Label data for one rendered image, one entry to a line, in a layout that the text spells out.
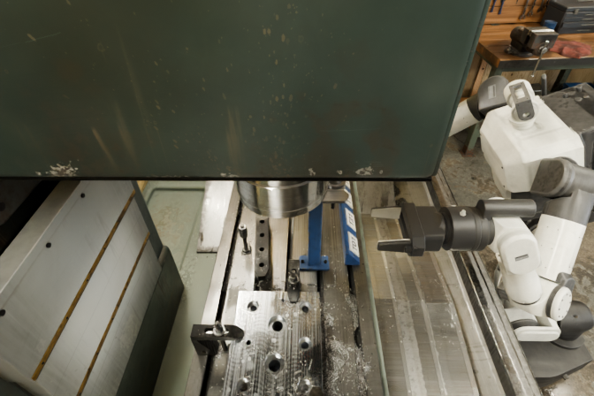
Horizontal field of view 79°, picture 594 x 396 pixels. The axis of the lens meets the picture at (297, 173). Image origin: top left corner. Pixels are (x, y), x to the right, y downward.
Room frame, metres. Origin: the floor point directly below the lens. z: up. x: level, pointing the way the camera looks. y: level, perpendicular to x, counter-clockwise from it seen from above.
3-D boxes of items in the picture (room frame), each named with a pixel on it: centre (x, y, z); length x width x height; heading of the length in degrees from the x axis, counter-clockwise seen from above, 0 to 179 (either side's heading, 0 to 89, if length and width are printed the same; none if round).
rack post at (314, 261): (0.71, -0.05, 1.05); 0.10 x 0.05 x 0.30; 88
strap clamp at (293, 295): (0.59, 0.02, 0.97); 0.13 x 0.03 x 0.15; 178
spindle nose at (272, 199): (0.46, 0.03, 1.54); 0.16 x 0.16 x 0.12
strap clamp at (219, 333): (0.44, 0.21, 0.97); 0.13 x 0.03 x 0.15; 88
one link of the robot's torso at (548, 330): (0.83, -1.06, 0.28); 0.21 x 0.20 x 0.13; 88
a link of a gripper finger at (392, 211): (0.52, -0.19, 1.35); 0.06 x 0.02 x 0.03; 88
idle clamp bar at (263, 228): (0.75, 0.12, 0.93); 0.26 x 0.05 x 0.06; 3
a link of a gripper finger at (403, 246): (0.43, -0.18, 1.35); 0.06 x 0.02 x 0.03; 88
